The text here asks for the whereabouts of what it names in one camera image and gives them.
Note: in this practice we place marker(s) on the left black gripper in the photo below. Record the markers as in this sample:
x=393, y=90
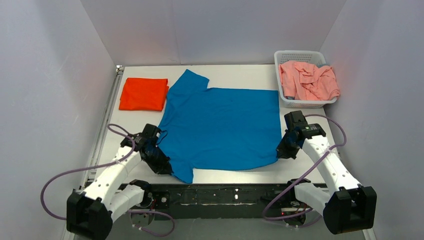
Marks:
x=158, y=159

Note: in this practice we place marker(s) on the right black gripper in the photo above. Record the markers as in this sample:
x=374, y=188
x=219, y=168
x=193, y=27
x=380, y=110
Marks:
x=286, y=148

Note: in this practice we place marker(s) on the blue t shirt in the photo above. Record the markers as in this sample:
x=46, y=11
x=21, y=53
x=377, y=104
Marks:
x=212, y=128

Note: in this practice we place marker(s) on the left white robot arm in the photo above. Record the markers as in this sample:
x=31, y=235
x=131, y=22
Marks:
x=92, y=212

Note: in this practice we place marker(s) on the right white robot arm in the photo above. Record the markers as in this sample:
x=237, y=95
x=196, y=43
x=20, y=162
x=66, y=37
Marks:
x=327, y=187

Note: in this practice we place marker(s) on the pink t shirt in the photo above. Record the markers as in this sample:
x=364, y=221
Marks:
x=308, y=82

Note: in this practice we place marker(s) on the folded orange t shirt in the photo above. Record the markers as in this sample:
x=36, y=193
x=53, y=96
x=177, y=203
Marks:
x=144, y=94

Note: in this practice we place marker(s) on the white plastic basket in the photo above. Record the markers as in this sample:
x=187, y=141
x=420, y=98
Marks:
x=312, y=57

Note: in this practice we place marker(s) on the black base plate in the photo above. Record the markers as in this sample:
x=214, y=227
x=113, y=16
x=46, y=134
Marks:
x=212, y=201

